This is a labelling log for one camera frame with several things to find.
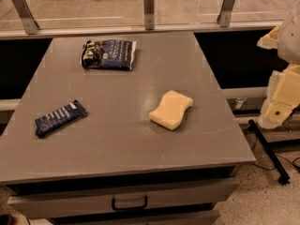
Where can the black drawer handle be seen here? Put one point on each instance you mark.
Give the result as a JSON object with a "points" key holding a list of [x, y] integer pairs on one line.
{"points": [[132, 204]]}

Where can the dark blue snack bar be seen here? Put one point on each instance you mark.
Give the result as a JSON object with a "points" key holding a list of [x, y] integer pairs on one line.
{"points": [[59, 118]]}

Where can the middle metal rail bracket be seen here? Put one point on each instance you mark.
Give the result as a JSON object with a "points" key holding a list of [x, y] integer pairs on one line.
{"points": [[149, 14]]}

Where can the grey cabinet drawer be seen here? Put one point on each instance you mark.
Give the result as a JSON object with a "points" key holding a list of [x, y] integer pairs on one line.
{"points": [[90, 202], [205, 217]]}

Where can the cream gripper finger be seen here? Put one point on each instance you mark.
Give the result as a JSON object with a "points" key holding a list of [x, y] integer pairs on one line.
{"points": [[282, 97], [270, 40]]}

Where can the blue chip bag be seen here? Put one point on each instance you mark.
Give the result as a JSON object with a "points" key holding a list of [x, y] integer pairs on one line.
{"points": [[108, 54]]}

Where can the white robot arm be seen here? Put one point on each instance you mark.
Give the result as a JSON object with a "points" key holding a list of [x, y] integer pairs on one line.
{"points": [[289, 38]]}

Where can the lower grey cabinet drawer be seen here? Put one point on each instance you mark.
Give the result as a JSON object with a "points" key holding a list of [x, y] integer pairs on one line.
{"points": [[205, 217]]}

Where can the left metal rail bracket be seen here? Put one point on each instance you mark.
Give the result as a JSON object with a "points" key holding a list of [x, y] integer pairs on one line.
{"points": [[29, 24]]}

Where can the yellow sponge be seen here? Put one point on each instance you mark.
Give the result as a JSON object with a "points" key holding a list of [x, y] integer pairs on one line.
{"points": [[171, 109]]}

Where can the metal rail bracket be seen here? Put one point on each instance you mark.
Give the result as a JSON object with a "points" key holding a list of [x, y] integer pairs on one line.
{"points": [[225, 14], [149, 14], [29, 24]]}

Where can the black floor stand bar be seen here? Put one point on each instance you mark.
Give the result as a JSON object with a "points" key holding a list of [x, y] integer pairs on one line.
{"points": [[283, 176]]}

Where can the right metal rail bracket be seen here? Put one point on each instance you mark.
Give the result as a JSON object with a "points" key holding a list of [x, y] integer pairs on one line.
{"points": [[225, 14]]}

